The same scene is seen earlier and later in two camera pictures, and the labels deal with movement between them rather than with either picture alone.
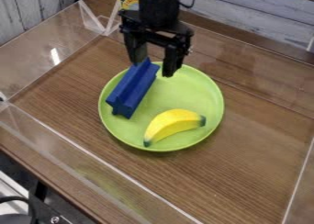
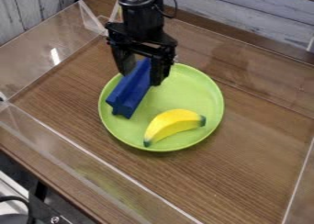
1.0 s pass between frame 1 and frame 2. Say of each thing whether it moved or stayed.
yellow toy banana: stayed
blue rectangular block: stayed
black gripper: moved
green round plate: stayed
